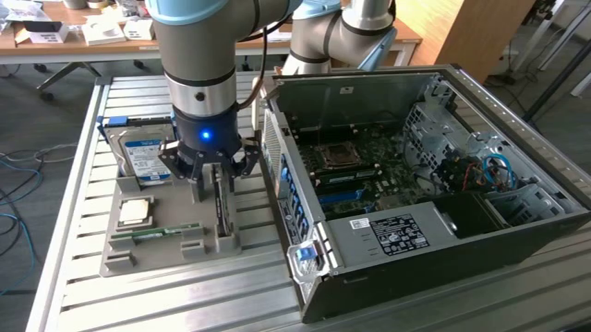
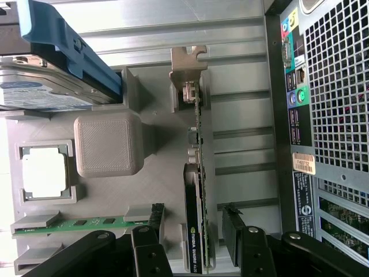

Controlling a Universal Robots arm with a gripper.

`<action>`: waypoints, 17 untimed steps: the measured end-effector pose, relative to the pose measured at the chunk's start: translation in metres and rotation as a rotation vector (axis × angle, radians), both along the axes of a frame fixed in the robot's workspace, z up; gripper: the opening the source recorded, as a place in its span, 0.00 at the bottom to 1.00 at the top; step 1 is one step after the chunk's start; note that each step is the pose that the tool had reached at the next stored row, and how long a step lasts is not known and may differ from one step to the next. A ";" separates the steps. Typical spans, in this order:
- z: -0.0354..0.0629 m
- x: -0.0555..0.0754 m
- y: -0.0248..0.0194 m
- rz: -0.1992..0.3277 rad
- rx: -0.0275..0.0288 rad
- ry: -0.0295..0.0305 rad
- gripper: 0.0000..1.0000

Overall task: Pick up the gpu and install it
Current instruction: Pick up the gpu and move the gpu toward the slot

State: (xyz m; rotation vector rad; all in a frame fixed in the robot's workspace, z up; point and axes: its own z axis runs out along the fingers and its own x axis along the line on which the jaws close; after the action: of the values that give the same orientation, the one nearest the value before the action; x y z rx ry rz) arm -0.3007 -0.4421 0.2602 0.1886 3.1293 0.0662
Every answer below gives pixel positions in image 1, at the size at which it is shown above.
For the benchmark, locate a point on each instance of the black graphics card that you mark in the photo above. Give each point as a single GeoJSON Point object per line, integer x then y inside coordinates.
{"type": "Point", "coordinates": [222, 214]}

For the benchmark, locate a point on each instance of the blue case latch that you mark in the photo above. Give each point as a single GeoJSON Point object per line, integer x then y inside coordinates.
{"type": "Point", "coordinates": [305, 254]}

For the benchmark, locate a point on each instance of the green RAM stick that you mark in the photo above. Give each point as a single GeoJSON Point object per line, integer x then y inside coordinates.
{"type": "Point", "coordinates": [345, 176]}
{"type": "Point", "coordinates": [156, 231]}

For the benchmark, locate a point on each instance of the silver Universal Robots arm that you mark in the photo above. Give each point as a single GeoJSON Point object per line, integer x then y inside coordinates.
{"type": "Point", "coordinates": [198, 52]}

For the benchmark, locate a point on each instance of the grey leg with castor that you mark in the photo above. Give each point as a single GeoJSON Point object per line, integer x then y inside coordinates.
{"type": "Point", "coordinates": [69, 71]}

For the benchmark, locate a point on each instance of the white box with round hole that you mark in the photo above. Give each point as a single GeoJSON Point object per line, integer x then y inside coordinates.
{"type": "Point", "coordinates": [102, 32]}

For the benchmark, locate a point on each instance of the black metal pole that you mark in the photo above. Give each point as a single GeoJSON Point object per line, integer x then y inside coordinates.
{"type": "Point", "coordinates": [532, 111]}

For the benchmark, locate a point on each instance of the black fan shroud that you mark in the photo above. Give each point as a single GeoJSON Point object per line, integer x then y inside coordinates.
{"type": "Point", "coordinates": [471, 214]}

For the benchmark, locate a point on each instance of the grey parts rack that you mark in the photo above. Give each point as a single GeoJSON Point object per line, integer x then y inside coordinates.
{"type": "Point", "coordinates": [170, 207]}

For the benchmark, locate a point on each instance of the green motherboard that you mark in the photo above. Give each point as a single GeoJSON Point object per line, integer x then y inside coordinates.
{"type": "Point", "coordinates": [396, 180]}

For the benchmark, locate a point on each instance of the black open PC case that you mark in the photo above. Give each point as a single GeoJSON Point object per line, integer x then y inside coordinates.
{"type": "Point", "coordinates": [461, 276]}

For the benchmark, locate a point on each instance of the CPU socket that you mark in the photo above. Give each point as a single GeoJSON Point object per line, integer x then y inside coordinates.
{"type": "Point", "coordinates": [339, 154]}

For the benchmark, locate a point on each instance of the blue expansion slot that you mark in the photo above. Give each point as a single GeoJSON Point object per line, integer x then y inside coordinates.
{"type": "Point", "coordinates": [339, 198]}

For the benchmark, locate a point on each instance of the small white labelled box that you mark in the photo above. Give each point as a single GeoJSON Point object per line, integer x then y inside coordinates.
{"type": "Point", "coordinates": [137, 31]}

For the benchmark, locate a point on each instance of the silver disk bay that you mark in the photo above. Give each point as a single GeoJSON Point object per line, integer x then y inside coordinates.
{"type": "Point", "coordinates": [525, 204]}

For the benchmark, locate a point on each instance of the hard disk with blue bracket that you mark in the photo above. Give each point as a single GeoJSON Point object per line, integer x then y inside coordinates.
{"type": "Point", "coordinates": [138, 162]}

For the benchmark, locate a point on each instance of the white paper stack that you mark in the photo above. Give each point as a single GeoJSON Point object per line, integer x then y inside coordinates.
{"type": "Point", "coordinates": [278, 37]}

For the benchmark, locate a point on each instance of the grey power supply unit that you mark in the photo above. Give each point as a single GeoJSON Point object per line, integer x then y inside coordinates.
{"type": "Point", "coordinates": [360, 242]}

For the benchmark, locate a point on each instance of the white box with black lid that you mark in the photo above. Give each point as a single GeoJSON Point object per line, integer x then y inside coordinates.
{"type": "Point", "coordinates": [45, 32]}

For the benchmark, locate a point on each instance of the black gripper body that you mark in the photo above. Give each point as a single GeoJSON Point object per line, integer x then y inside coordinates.
{"type": "Point", "coordinates": [206, 128]}

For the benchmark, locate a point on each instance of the silver CPU chip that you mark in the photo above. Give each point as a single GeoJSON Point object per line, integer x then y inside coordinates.
{"type": "Point", "coordinates": [133, 210]}

